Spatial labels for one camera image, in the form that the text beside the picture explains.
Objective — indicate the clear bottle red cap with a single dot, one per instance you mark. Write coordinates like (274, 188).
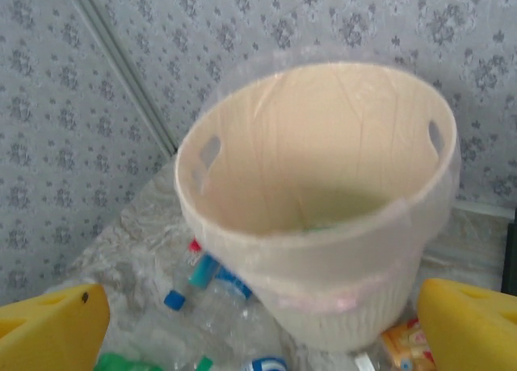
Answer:
(200, 270)

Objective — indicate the orange juice bottle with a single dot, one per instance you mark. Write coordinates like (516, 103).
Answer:
(406, 342)

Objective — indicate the cream plastic bin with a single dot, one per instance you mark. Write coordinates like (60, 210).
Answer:
(323, 144)

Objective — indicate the crushed blue label bottle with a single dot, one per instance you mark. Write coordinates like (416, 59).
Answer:
(264, 363)

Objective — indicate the blue label bottle white cap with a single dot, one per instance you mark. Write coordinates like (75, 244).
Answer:
(234, 284)

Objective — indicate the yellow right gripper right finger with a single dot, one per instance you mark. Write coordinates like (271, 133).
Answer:
(476, 338)

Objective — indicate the clear bottle green cap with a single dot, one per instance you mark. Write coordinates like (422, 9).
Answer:
(204, 363)

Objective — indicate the clear bottle blue cap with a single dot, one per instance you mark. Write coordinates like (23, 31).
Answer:
(174, 299)

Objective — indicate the green bottle yellow cap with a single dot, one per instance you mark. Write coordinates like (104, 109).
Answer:
(121, 363)

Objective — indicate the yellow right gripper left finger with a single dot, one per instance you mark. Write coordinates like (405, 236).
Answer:
(48, 338)

